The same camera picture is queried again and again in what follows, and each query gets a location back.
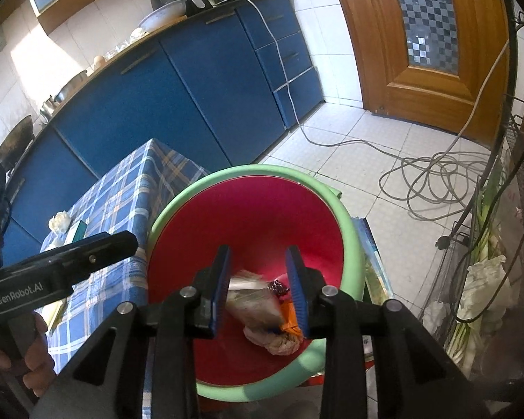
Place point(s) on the green onions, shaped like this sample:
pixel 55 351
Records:
pixel 484 227

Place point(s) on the dark metal wok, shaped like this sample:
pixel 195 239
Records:
pixel 15 139

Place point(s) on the person's left hand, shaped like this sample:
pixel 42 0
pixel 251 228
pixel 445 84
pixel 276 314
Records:
pixel 37 358

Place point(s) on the blue plaid tablecloth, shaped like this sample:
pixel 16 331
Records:
pixel 113 200

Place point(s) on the red basin with green rim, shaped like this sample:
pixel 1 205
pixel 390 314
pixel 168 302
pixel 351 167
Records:
pixel 253 209

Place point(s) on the small steel kettle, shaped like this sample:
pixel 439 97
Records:
pixel 48 107

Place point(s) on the white enamel bowl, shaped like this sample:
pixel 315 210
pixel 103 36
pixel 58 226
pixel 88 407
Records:
pixel 163 15

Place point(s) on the steel mixing bowl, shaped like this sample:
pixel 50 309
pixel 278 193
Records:
pixel 70 87

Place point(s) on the blue kitchen base cabinet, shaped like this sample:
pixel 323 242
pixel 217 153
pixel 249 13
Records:
pixel 179 87

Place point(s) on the printed carton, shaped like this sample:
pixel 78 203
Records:
pixel 371 262

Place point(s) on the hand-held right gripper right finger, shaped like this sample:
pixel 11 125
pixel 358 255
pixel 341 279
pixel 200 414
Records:
pixel 298 297

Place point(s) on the teal cardboard box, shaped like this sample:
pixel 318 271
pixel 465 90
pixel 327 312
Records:
pixel 79 230

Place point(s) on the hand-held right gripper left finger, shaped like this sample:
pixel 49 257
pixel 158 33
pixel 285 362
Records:
pixel 222 288

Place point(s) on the white tissue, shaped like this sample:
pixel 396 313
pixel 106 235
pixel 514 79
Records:
pixel 60 222

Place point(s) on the black power plug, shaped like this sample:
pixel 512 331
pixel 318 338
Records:
pixel 442 242

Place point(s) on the white plastic bag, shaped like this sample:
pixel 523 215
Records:
pixel 484 283

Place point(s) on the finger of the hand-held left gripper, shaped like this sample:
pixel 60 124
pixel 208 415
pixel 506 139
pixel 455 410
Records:
pixel 105 251

